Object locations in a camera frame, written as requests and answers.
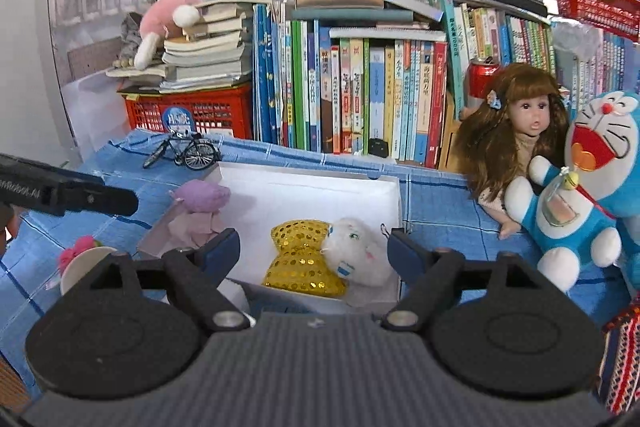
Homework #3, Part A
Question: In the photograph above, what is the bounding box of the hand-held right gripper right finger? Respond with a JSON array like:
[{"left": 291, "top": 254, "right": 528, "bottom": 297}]
[{"left": 385, "top": 228, "right": 547, "bottom": 334}]

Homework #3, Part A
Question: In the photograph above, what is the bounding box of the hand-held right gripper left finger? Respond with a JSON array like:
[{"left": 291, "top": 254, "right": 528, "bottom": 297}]
[{"left": 82, "top": 228, "right": 251, "bottom": 333}]

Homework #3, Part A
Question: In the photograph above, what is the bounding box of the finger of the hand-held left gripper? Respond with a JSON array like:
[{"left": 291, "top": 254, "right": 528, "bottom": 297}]
[{"left": 64, "top": 188, "right": 139, "bottom": 216}]

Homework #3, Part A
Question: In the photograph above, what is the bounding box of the pink and green plush flower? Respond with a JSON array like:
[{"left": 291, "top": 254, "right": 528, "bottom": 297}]
[{"left": 57, "top": 235, "right": 103, "bottom": 273}]

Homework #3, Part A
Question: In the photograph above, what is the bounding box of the white cardboard box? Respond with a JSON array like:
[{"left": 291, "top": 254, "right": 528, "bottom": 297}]
[{"left": 136, "top": 161, "right": 405, "bottom": 315}]

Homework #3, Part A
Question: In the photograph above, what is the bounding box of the person's left hand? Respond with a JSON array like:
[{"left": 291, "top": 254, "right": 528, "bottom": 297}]
[{"left": 0, "top": 206, "right": 18, "bottom": 258}]

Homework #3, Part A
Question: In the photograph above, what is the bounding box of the pale pink cloth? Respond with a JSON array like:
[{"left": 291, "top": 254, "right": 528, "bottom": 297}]
[{"left": 167, "top": 209, "right": 226, "bottom": 249}]

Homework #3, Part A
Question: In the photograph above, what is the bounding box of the white plush cat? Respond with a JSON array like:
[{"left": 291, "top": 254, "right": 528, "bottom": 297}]
[{"left": 320, "top": 217, "right": 396, "bottom": 293}]

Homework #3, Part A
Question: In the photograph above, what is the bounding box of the blue checked tablecloth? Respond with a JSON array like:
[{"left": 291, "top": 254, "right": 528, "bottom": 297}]
[{"left": 0, "top": 129, "right": 640, "bottom": 403}]

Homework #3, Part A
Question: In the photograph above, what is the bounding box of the purple plush toy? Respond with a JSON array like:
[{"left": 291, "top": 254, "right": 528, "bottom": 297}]
[{"left": 170, "top": 179, "right": 232, "bottom": 214}]

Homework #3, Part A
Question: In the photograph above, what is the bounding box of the clear plastic storage bin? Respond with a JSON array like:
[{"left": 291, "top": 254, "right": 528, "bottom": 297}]
[{"left": 59, "top": 72, "right": 132, "bottom": 152}]

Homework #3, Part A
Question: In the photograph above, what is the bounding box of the black model bicycle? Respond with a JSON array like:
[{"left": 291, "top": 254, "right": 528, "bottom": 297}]
[{"left": 142, "top": 132, "right": 223, "bottom": 171}]

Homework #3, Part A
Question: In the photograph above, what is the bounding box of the wooden bookend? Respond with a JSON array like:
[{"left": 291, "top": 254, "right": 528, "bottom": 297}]
[{"left": 439, "top": 92, "right": 468, "bottom": 170}]

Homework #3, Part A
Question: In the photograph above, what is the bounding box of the red plastic crate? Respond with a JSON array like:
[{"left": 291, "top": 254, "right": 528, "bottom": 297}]
[{"left": 122, "top": 83, "right": 253, "bottom": 138}]

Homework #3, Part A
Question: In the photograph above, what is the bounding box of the row of upright books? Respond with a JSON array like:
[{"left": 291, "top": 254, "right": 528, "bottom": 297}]
[{"left": 252, "top": 0, "right": 640, "bottom": 170}]

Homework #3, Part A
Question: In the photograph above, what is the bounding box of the grey plush toy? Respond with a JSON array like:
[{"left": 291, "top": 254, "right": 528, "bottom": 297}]
[{"left": 117, "top": 12, "right": 146, "bottom": 62}]

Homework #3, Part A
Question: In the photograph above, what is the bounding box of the stack of flat books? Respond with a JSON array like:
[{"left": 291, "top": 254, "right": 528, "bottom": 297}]
[{"left": 105, "top": 0, "right": 256, "bottom": 95}]

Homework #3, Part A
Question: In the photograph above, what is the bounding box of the red drink can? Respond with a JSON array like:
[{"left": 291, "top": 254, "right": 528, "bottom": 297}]
[{"left": 467, "top": 59, "right": 502, "bottom": 112}]

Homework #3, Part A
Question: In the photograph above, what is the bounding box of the brown-haired doll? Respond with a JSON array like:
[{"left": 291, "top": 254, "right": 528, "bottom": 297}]
[{"left": 457, "top": 62, "right": 571, "bottom": 240}]

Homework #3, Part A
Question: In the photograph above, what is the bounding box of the pink plush rabbit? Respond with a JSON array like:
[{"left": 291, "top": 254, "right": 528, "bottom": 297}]
[{"left": 134, "top": 0, "right": 206, "bottom": 70}]

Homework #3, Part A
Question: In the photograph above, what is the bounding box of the red patterned woven bag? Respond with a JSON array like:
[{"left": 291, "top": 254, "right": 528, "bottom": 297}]
[{"left": 597, "top": 299, "right": 640, "bottom": 415}]

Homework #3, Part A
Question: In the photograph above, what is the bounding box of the dark green flat book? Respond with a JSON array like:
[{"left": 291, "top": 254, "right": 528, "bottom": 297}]
[{"left": 290, "top": 8, "right": 431, "bottom": 28}]

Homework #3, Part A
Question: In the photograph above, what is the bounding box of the blue cat plush toy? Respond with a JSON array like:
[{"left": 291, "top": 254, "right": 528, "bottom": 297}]
[{"left": 504, "top": 91, "right": 640, "bottom": 294}]

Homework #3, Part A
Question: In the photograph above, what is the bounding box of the clear plastic bag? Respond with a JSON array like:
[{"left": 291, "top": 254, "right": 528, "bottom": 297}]
[{"left": 552, "top": 19, "right": 603, "bottom": 58}]

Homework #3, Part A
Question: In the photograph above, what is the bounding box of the red plastic basket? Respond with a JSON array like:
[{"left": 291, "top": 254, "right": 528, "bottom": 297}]
[{"left": 551, "top": 0, "right": 640, "bottom": 42}]

